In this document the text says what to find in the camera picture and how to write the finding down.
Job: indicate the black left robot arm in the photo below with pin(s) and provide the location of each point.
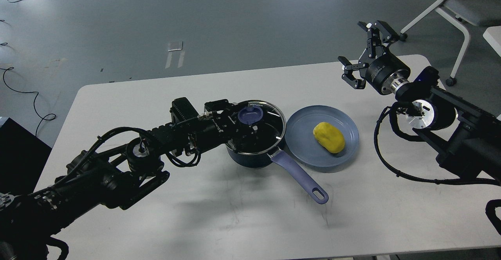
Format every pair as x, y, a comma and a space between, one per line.
125, 164

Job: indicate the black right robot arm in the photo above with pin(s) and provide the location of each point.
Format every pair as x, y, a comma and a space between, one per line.
465, 137

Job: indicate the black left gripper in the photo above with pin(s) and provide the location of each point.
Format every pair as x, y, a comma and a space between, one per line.
219, 126

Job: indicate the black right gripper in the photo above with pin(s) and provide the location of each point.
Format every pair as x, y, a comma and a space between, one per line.
377, 62

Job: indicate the dark blue saucepan purple handle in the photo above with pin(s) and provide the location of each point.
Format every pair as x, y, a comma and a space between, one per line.
278, 156

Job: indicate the glass pot lid purple knob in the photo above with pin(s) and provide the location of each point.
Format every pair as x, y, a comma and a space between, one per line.
260, 126

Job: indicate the black box at left edge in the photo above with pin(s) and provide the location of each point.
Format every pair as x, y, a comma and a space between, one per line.
22, 158

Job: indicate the yellow potato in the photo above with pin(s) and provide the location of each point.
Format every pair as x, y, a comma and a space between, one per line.
329, 137

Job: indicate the blue round plate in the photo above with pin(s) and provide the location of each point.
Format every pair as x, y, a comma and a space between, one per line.
303, 145

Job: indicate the white table corner right edge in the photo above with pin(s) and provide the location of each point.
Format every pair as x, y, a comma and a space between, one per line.
493, 36

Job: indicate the white grey office chair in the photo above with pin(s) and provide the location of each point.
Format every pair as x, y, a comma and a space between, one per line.
480, 13

